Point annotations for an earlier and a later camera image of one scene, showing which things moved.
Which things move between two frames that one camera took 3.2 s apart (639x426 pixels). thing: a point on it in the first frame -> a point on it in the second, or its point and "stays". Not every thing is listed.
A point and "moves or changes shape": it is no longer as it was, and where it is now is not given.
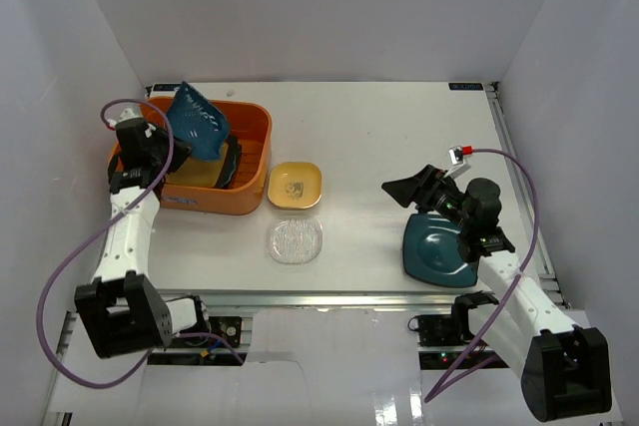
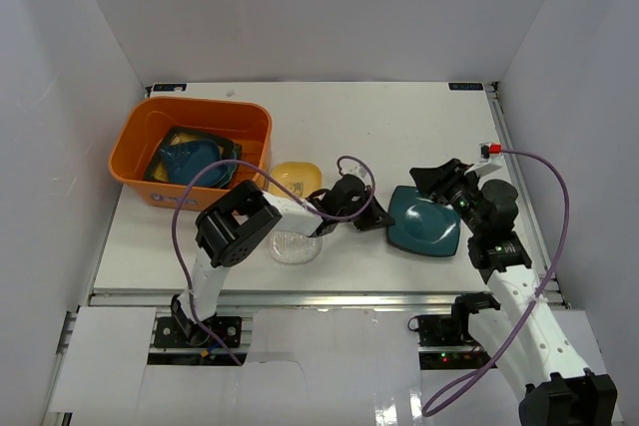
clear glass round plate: x=295 y=240 stays
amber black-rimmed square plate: x=199 y=172 -> x=157 y=169
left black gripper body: x=163 y=151 -> x=364 y=210
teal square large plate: x=432 y=252 moves or changes shape
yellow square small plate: x=295 y=185 stays
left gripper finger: x=181 y=151 -> x=374 y=218
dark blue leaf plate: x=197 y=122 -> x=184 y=161
